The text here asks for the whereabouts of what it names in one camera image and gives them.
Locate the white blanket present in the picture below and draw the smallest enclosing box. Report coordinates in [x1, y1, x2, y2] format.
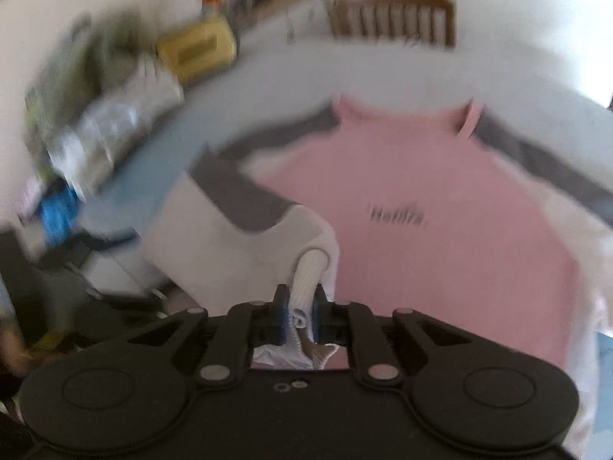
[47, 54, 186, 195]

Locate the slatted wooden chair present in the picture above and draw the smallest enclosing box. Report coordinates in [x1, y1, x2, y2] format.
[327, 0, 457, 49]

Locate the yellow tissue box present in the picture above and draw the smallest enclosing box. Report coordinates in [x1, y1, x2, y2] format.
[154, 16, 239, 83]

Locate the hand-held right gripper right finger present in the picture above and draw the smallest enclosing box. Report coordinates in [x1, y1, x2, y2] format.
[311, 286, 474, 389]

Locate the pink grey white sweatshirt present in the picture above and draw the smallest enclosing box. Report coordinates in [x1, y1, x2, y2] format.
[143, 93, 613, 460]

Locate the white drawer sideboard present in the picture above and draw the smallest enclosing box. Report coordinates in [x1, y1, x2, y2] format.
[234, 0, 332, 45]

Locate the green embroidered cloth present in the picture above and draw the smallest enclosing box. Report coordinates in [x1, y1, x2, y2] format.
[25, 10, 149, 168]

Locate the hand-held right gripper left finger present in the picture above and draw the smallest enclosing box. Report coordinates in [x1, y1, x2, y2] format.
[126, 285, 293, 389]

